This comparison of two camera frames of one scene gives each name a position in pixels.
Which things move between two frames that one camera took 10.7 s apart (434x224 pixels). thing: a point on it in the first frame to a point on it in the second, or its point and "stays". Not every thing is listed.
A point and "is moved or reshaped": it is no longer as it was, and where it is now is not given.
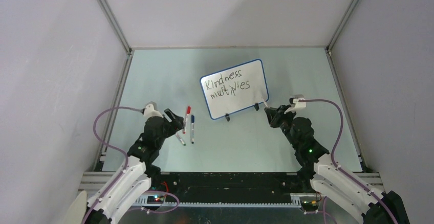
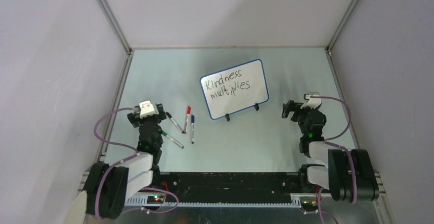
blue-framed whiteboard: (235, 88) stays
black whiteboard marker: (265, 103) is moved or reshaped
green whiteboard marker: (180, 139) to (165, 134)
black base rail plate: (231, 187) stays
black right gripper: (275, 115) to (290, 106)
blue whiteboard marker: (193, 121) stays
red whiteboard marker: (188, 112) stays
